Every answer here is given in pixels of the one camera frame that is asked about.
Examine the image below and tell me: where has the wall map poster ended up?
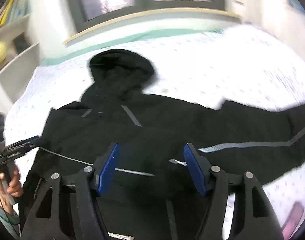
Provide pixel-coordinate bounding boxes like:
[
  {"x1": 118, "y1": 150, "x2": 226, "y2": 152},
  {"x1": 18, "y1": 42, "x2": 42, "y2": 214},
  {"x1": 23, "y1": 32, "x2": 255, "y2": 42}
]
[{"x1": 286, "y1": 0, "x2": 305, "y2": 15}]

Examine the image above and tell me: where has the row of books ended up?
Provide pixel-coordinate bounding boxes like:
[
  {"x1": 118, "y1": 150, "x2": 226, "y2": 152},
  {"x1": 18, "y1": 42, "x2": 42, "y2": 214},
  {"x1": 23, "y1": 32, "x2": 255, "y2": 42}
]
[{"x1": 0, "y1": 0, "x2": 30, "y2": 29}]

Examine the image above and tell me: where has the person's left hand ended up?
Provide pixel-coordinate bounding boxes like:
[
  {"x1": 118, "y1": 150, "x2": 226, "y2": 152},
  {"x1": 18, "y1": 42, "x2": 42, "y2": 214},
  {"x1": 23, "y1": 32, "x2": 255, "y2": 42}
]
[{"x1": 0, "y1": 165, "x2": 23, "y2": 213}]

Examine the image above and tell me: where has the floral white bed quilt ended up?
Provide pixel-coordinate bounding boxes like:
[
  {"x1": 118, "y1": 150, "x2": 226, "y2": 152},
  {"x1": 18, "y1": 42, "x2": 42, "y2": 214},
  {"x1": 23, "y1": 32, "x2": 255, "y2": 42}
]
[{"x1": 5, "y1": 25, "x2": 305, "y2": 239}]

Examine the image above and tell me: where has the white bookshelf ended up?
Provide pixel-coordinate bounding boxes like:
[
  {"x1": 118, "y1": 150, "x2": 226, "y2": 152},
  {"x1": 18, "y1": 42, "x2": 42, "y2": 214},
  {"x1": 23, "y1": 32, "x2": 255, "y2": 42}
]
[{"x1": 0, "y1": 13, "x2": 40, "y2": 103}]

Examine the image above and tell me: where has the green bed sheet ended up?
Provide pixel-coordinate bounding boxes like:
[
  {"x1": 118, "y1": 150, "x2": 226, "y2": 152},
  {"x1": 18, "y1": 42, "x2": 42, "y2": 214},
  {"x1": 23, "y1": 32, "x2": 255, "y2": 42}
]
[{"x1": 40, "y1": 28, "x2": 223, "y2": 66}]

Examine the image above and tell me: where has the wooden window sill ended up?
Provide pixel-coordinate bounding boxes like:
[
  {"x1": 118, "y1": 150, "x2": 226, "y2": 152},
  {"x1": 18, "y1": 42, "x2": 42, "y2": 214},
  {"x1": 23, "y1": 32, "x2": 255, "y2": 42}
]
[{"x1": 63, "y1": 8, "x2": 241, "y2": 46}]

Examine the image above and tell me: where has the black hooded jacket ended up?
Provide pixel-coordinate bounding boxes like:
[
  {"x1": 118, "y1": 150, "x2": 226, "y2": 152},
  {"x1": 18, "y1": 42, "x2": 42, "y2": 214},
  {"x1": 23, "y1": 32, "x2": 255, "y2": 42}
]
[{"x1": 19, "y1": 49, "x2": 305, "y2": 239}]

